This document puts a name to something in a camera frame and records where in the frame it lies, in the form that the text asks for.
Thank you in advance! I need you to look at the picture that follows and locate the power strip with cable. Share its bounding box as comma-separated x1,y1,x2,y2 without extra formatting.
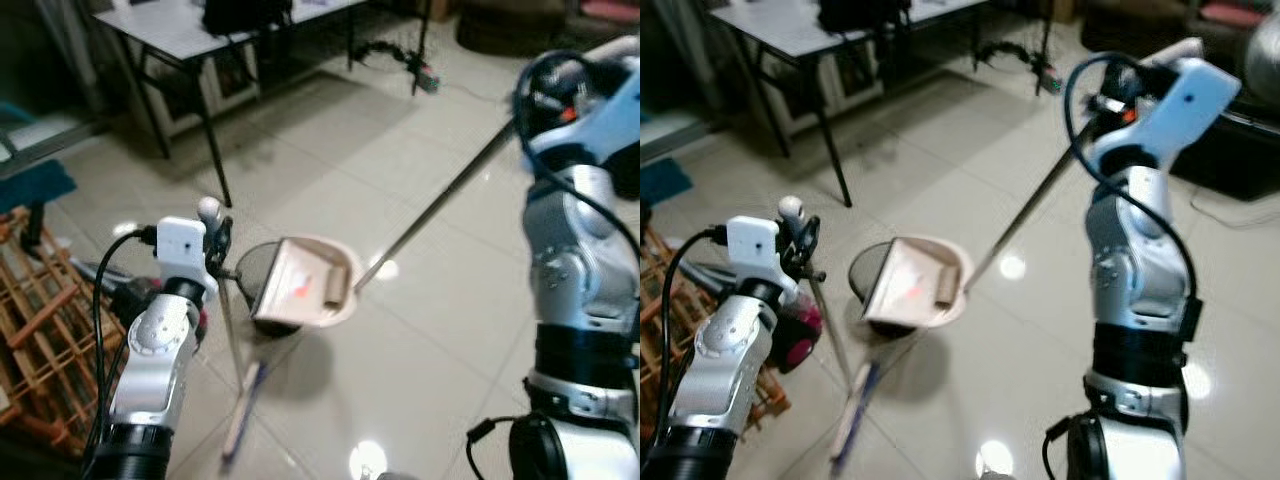
975,38,1065,97
350,38,443,97

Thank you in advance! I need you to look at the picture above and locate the dark sofa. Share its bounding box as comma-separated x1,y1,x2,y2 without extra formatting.
454,0,641,58
1078,0,1280,53

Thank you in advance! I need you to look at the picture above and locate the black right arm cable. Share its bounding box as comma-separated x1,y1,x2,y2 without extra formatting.
1062,52,1205,346
512,48,641,253

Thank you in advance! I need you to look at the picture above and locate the red cushion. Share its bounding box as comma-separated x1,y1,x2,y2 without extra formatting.
1198,0,1269,28
580,0,641,24

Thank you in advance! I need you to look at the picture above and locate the beige long-handled dustpan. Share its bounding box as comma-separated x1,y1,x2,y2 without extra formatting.
848,118,1099,337
236,120,521,337

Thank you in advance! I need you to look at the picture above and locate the blue cloth item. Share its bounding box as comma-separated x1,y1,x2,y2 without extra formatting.
640,156,693,207
0,158,78,213

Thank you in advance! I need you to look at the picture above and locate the black bag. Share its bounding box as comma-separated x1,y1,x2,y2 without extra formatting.
202,0,294,37
818,0,913,35

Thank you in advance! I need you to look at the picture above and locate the black low furniture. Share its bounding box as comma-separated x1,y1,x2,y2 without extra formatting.
1168,100,1280,203

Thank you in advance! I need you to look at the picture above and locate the white table with black legs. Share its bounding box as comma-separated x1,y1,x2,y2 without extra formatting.
92,0,373,209
708,0,993,209

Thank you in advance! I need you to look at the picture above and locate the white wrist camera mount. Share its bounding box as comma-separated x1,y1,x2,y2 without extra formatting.
1086,38,1243,173
155,216,217,297
524,38,641,173
726,215,801,301

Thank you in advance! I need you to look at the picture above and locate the wooden lattice rack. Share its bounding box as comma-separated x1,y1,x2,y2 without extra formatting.
640,225,793,443
0,208,133,453

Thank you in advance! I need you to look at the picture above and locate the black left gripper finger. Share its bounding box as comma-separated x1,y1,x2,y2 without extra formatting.
214,216,237,281
796,216,825,283

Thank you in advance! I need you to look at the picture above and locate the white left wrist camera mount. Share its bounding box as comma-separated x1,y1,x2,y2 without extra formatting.
726,215,801,301
155,216,217,297

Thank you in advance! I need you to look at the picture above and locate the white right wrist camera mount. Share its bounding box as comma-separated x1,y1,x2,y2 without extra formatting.
1086,38,1243,173
524,38,641,173

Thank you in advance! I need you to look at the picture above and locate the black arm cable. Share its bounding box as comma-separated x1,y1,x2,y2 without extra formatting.
652,226,731,473
86,226,161,473
512,48,641,253
1062,52,1205,346

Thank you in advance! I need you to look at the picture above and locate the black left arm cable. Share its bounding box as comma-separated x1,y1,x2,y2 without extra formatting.
86,226,161,473
652,226,731,473

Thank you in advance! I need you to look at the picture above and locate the white low cabinet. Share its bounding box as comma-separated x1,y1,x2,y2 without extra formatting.
140,42,263,139
768,42,883,135

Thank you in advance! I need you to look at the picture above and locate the broom with white-tipped handle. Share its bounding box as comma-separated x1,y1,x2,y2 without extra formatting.
197,197,269,463
778,196,883,471

